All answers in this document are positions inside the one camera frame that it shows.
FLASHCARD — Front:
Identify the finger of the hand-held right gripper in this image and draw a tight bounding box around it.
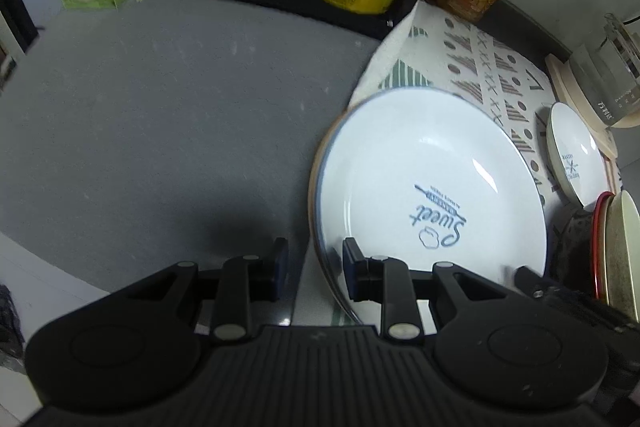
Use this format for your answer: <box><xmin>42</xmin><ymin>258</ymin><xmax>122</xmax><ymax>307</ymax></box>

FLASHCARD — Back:
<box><xmin>514</xmin><ymin>265</ymin><xmax>640</xmax><ymax>344</ymax></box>

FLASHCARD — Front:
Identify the cream kettle base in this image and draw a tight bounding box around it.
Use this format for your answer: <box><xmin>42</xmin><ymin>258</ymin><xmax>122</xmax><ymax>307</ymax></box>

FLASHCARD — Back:
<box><xmin>544</xmin><ymin>53</ymin><xmax>619</xmax><ymax>158</ymax></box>

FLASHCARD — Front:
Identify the white plate with flower print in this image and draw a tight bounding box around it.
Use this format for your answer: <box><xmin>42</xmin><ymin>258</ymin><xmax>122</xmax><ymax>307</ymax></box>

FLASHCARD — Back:
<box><xmin>308</xmin><ymin>104</ymin><xmax>362</xmax><ymax>325</ymax></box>

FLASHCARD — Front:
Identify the white plate with blue rim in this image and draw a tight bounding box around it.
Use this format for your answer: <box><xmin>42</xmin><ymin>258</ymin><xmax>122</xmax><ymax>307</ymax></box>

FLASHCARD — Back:
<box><xmin>314</xmin><ymin>87</ymin><xmax>549</xmax><ymax>324</ymax></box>

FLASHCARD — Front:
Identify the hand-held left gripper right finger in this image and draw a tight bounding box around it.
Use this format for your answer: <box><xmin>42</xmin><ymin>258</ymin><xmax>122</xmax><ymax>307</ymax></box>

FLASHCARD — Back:
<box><xmin>342</xmin><ymin>237</ymin><xmax>507</xmax><ymax>341</ymax></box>

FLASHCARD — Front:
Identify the small white dish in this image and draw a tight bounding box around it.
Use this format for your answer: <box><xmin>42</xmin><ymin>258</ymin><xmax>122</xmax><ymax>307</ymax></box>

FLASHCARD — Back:
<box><xmin>544</xmin><ymin>101</ymin><xmax>610</xmax><ymax>210</ymax></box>

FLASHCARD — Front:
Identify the red and black bowl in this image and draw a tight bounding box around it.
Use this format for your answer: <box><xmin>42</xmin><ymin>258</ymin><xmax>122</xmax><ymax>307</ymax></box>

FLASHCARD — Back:
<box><xmin>549</xmin><ymin>191</ymin><xmax>616</xmax><ymax>308</ymax></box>

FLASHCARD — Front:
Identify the glass electric kettle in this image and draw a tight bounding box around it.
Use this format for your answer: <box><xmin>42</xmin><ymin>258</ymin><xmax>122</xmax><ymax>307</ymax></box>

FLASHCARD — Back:
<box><xmin>567</xmin><ymin>12</ymin><xmax>640</xmax><ymax>128</ymax></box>

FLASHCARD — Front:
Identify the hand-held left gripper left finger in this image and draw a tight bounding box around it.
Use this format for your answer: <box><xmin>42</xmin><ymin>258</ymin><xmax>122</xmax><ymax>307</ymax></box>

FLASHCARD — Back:
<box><xmin>122</xmin><ymin>237</ymin><xmax>290</xmax><ymax>343</ymax></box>

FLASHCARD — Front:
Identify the patterned fringed placemat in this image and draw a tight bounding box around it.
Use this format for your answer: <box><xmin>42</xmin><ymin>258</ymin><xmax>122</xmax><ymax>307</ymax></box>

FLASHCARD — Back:
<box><xmin>347</xmin><ymin>0</ymin><xmax>622</xmax><ymax>329</ymax></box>

